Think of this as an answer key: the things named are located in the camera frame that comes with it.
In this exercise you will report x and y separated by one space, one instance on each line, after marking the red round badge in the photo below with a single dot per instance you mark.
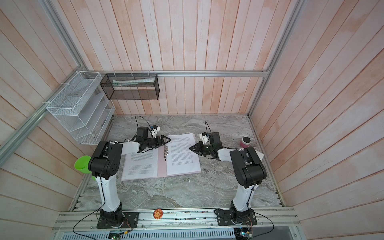
158 214

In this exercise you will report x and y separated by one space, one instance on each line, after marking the printed white paper sheet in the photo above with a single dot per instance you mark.
140 166

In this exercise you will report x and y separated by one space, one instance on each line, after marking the pink folder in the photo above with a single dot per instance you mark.
162 165

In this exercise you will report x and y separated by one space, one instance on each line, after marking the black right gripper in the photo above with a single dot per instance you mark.
198 145

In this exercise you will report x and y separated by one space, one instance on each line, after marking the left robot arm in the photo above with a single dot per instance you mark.
104 165

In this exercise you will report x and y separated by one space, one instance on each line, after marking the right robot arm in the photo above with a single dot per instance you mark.
249 172

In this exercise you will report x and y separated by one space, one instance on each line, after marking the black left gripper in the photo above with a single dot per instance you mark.
162 140

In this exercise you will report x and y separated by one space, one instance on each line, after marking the metal folder clip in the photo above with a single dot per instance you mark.
166 152

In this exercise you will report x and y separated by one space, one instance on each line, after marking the white power socket cube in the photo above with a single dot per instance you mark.
260 155

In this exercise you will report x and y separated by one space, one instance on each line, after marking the black wire mesh basket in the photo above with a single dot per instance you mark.
118 87

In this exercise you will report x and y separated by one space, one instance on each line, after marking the white wire mesh shelf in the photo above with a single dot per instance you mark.
81 110

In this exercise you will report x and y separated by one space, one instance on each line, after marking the pink round speaker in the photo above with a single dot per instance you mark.
245 142

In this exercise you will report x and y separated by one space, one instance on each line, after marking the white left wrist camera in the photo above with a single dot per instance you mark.
154 130

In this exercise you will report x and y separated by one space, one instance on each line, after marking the white paper stack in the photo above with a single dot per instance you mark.
180 159

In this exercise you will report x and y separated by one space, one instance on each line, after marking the green plastic goblet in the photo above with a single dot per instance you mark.
82 165

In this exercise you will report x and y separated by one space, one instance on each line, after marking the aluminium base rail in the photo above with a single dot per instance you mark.
179 219

